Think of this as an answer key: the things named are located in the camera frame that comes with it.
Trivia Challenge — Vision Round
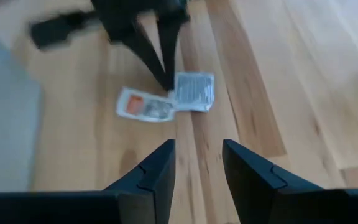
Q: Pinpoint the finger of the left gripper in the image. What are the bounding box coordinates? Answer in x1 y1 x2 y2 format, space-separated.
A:
30 11 171 91
157 17 186 91

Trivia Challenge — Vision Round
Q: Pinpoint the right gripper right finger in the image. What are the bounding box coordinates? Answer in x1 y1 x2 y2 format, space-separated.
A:
223 139 358 224

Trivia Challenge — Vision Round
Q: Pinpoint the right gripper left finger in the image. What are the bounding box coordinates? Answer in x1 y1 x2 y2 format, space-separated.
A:
0 139 177 224

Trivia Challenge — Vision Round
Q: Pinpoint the grey print white packet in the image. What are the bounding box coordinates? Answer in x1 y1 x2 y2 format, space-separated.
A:
168 72 216 113

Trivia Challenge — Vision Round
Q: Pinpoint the translucent plastic bin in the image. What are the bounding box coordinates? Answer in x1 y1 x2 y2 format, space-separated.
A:
0 23 42 197

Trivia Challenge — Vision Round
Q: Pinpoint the red print white packet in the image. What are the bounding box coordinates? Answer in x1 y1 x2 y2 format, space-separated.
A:
115 86 177 123

